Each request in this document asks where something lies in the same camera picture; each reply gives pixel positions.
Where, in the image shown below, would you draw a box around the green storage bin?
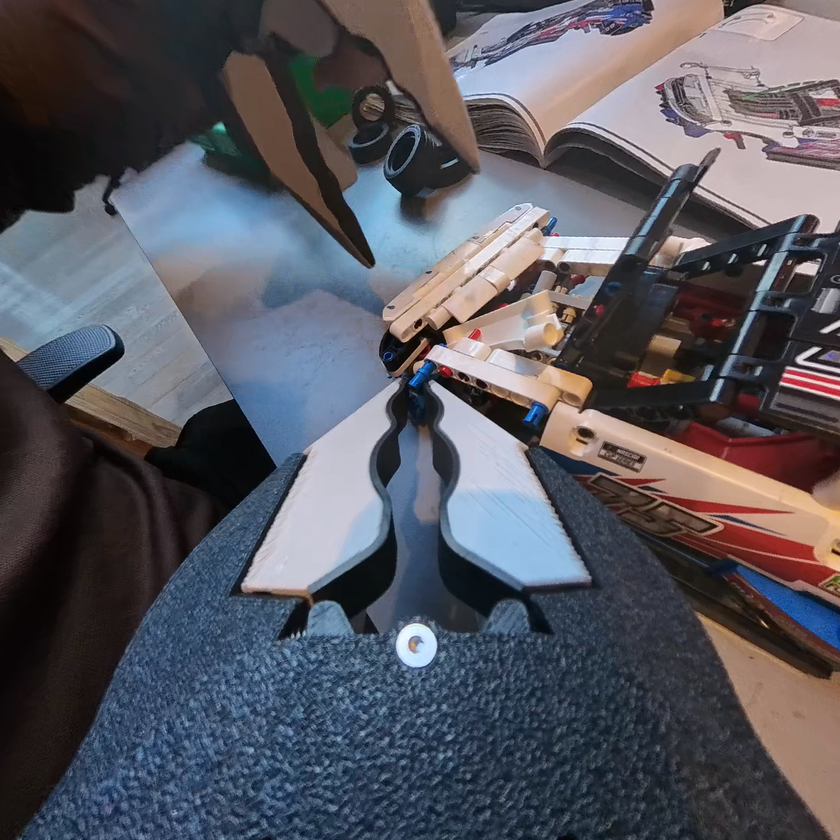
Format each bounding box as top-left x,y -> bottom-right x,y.
196,54 -> 357,177

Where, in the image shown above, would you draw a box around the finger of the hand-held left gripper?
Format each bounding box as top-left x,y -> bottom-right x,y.
223,52 -> 377,269
320,0 -> 482,174

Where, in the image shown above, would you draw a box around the person's left forearm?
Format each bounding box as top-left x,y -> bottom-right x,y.
0,0 -> 231,214

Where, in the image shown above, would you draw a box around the wooden post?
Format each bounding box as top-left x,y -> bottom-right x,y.
0,336 -> 183,455

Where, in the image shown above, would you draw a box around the blue connector pin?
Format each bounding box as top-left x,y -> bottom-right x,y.
407,361 -> 437,425

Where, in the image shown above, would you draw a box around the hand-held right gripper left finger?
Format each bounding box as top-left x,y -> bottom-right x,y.
240,381 -> 411,599

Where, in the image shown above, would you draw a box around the white toy brick panel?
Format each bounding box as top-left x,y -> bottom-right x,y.
382,203 -> 553,343

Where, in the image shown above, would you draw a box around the toy brick race car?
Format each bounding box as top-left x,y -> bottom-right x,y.
378,147 -> 840,680

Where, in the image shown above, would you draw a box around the thick instruction booklet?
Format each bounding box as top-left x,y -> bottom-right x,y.
446,0 -> 840,229

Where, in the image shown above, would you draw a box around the person's left hand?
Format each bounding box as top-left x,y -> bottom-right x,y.
315,37 -> 389,101

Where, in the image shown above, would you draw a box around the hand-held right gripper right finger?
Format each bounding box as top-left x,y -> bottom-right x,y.
424,381 -> 592,592

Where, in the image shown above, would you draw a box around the grey desk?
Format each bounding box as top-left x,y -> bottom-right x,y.
108,141 -> 840,834

